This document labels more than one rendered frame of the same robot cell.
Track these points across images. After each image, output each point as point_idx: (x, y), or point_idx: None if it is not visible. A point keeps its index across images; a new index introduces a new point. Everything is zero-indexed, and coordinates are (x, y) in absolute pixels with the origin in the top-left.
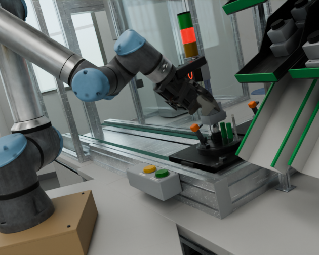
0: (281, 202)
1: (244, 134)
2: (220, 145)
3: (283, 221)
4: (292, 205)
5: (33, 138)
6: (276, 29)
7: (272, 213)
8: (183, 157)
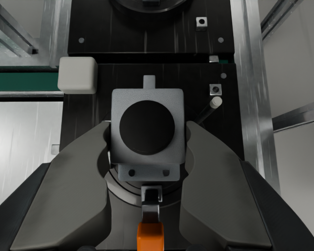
0: (283, 168)
1: (138, 54)
2: (180, 166)
3: None
4: (302, 169)
5: None
6: None
7: (298, 202)
8: (111, 240)
